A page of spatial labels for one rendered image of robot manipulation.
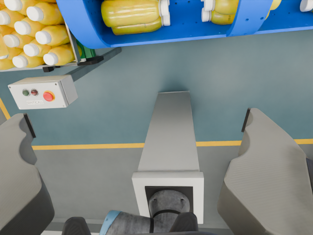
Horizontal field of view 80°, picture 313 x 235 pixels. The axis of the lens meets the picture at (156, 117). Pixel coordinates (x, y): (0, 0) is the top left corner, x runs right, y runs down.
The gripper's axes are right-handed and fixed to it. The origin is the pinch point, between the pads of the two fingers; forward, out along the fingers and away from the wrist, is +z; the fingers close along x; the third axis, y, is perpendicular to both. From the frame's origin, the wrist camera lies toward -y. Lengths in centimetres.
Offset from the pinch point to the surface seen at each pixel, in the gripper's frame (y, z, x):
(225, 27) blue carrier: 1, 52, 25
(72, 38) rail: 6, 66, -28
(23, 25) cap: 0, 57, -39
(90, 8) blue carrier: -5, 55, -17
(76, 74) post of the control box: 24, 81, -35
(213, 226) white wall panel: 264, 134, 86
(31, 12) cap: -3, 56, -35
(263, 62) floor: 37, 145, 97
